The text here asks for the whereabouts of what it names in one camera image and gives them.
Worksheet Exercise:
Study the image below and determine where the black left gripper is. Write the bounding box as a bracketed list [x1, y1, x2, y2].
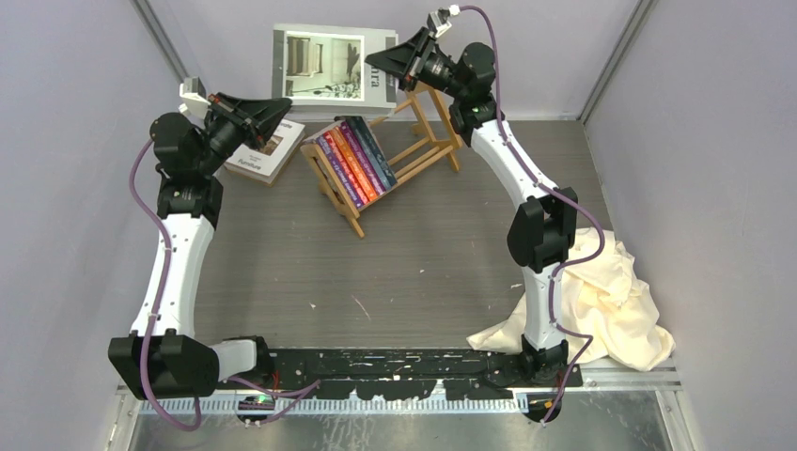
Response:
[196, 93, 293, 176]

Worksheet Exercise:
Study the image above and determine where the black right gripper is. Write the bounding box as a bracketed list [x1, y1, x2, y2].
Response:
[365, 28, 465, 101]

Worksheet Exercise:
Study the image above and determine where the purple 52-Storey Treehouse book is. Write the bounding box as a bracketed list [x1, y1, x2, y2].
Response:
[314, 135, 366, 210]

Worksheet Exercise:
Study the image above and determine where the stack of grey magazines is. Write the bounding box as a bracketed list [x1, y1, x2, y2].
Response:
[271, 23, 399, 115]

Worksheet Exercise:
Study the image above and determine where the floral Louisa May Alcott book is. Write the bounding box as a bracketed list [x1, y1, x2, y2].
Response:
[353, 117, 398, 190]

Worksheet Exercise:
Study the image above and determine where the orange 78-Storey Treehouse book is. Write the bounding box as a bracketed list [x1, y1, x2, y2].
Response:
[331, 123, 377, 205]

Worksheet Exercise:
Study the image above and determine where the magenta paperback book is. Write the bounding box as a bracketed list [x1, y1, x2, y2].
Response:
[339, 120, 384, 200]

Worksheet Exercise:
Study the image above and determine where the red Treehouse book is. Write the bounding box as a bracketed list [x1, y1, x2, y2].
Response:
[323, 132, 368, 209]

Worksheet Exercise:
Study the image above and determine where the blue Nineteen Eighty-Four book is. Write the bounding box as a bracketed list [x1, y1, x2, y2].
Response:
[346, 116, 391, 194]

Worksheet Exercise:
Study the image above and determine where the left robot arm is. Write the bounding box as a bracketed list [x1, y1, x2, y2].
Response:
[108, 93, 291, 400]

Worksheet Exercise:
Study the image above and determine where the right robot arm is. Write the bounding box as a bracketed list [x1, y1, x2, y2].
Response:
[365, 28, 578, 386]

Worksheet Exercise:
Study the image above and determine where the white Decorate Furniture book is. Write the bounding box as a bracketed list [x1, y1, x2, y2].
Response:
[224, 119, 305, 186]

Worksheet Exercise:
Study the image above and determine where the wooden book rack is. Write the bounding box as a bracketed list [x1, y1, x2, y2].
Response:
[300, 84, 463, 239]

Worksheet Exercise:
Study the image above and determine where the cream cloth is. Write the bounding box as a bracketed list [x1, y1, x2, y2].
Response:
[466, 227, 676, 371]

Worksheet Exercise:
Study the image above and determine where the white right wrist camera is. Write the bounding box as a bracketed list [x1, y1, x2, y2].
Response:
[426, 5, 461, 39]

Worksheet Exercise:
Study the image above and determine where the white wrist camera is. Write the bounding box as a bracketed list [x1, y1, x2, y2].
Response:
[426, 5, 461, 39]
[179, 77, 211, 119]

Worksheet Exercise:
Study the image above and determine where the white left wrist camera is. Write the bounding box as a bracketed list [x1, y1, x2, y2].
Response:
[179, 77, 211, 119]

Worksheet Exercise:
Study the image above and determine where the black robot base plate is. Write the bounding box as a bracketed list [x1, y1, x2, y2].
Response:
[213, 338, 584, 403]

